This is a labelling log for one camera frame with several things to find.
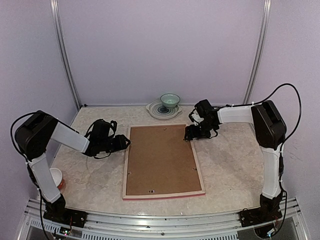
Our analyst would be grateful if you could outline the white bowl orange outside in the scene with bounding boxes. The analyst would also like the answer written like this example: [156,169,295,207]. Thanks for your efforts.
[49,167,65,190]

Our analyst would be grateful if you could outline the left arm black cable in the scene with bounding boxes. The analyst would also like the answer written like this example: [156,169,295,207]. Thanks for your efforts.
[10,111,36,161]

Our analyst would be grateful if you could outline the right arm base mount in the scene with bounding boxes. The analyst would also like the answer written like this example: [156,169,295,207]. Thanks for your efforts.
[238,193,283,227]

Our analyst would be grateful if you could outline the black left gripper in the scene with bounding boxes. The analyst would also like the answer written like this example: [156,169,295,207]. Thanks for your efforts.
[99,134,131,153]

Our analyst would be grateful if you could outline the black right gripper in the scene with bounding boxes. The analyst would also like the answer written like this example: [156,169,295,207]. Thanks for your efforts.
[185,119,216,140]

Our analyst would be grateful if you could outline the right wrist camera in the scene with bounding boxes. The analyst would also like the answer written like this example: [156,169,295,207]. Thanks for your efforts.
[188,109,204,126]

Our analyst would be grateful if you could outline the aluminium corner post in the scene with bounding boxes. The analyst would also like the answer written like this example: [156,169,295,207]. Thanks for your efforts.
[242,0,272,104]
[50,0,82,110]

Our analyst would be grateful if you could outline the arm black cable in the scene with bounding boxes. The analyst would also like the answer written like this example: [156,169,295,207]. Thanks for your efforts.
[10,111,36,161]
[212,83,302,146]

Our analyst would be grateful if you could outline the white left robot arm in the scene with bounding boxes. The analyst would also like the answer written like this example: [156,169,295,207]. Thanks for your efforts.
[10,110,131,223]

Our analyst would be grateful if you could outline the green ceramic bowl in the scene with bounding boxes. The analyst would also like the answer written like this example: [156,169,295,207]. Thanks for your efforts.
[160,93,181,109]

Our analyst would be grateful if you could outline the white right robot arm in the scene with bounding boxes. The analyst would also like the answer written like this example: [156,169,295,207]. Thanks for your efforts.
[184,99,287,222]

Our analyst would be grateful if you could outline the left aluminium corner post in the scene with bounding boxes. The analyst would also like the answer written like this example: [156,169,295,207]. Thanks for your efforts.
[50,0,82,110]

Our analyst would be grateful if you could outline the white plate green rings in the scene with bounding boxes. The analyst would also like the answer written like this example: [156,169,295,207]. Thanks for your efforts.
[145,99,183,120]

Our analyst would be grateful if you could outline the right aluminium corner post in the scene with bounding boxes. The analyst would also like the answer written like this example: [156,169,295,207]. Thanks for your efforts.
[242,0,272,104]

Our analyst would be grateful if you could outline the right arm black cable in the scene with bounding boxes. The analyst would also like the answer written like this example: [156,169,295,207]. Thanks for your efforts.
[212,83,302,146]

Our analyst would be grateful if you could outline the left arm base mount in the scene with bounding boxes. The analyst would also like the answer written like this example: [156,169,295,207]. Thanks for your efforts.
[42,194,88,228]

